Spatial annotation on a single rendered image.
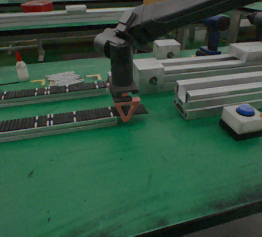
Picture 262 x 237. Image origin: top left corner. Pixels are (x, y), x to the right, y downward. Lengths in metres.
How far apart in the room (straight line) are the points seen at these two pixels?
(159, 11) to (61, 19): 1.62
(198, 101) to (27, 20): 1.69
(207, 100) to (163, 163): 0.24
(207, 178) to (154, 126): 0.21
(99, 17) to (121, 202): 1.82
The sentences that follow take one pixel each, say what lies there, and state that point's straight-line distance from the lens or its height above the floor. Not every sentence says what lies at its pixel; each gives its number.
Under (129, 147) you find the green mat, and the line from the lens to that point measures 0.57.
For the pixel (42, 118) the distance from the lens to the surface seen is 0.66.
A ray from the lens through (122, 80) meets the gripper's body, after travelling 0.57.
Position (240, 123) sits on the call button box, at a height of 0.83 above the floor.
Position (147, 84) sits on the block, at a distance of 0.80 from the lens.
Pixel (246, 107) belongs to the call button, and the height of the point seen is 0.85.
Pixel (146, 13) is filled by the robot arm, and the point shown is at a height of 1.07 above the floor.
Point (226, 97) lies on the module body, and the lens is 0.71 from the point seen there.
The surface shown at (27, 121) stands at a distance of 0.67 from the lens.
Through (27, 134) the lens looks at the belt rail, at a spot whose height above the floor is 0.79.
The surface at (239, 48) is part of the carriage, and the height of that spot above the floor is 0.90.
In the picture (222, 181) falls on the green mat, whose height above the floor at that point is 0.78.
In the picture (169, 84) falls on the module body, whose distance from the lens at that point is 0.83.
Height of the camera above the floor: 1.16
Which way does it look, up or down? 31 degrees down
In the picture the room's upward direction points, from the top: straight up
